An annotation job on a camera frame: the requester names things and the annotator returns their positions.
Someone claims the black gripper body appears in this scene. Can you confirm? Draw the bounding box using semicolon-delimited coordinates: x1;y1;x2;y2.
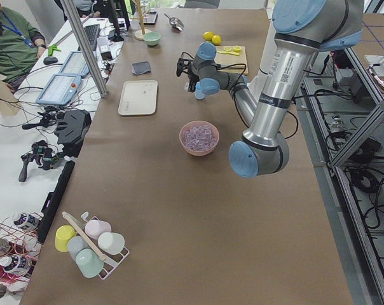
188;68;200;83

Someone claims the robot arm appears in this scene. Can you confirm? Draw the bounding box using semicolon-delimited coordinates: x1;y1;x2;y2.
188;1;364;177

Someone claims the light blue plastic cup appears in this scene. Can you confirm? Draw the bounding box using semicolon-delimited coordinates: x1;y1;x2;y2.
195;89;206;100

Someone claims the pink bowl of ice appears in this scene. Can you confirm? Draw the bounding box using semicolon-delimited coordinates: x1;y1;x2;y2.
179;121;220;156

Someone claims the metal ice scoop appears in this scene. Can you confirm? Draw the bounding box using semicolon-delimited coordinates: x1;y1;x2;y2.
164;13;184;32

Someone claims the wooden cup tree stand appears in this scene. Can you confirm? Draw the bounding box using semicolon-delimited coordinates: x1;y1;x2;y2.
132;0;151;41

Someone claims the pink plastic cup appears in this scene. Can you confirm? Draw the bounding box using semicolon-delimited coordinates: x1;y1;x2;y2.
85;219;112;240

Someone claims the white plastic cup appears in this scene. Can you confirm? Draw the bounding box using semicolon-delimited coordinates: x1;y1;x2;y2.
97;232;125;255

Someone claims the yellow plastic cup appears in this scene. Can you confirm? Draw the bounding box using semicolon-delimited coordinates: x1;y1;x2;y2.
55;225;76;252

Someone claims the grey plastic cup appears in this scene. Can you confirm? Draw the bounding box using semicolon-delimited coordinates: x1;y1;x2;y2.
67;236;88;261

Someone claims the mint green plastic cup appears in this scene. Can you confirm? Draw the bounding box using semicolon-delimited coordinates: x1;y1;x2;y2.
75;248;104;278

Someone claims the steel muddler black tip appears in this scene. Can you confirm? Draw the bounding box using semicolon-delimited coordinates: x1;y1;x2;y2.
217;64;247;69

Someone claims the wooden cutting board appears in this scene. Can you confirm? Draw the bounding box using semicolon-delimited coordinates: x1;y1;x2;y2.
215;46;249;76

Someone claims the whole yellow lemon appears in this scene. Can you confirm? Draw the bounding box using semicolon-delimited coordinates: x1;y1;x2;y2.
211;35;222;46
202;31;214;41

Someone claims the yellow plastic knife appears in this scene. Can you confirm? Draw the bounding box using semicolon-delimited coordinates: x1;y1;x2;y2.
217;50;240;56

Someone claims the grey folded cloth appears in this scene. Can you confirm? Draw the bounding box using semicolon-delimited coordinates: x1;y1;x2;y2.
132;61;151;75

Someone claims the beige rabbit tray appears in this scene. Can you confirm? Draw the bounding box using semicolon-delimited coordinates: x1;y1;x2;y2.
118;80;158;116

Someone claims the mint green bowl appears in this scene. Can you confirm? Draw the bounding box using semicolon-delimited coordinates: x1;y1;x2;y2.
143;31;161;46

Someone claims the black keyboard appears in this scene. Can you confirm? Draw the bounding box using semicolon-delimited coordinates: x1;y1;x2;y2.
84;24;100;51

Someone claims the teach pendant far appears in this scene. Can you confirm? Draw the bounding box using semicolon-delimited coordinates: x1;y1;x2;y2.
59;51;90;78

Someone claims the teach pendant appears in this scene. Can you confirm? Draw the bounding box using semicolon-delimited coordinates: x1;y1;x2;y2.
36;73;81;106
59;51;90;78

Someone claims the teach pendant near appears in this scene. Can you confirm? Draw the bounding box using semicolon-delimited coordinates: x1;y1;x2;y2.
36;73;81;106

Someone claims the black plastic housing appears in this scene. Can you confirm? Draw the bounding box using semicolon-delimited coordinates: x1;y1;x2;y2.
54;109;92;157

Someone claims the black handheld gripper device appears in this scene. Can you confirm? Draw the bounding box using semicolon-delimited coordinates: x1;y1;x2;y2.
18;140;65;182

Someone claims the person in green shirt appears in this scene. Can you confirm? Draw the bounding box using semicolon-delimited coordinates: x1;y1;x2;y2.
0;2;46;92

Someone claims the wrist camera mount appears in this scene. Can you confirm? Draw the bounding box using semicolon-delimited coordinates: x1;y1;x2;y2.
175;52;193;77

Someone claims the aluminium frame post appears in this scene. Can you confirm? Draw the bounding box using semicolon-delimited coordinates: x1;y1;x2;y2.
61;0;108;98

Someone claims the wooden rack handle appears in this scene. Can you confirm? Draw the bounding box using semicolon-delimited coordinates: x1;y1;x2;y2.
62;211;107;261

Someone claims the white wire cup rack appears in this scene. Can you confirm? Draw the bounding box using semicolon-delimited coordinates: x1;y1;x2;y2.
81;212;130;280

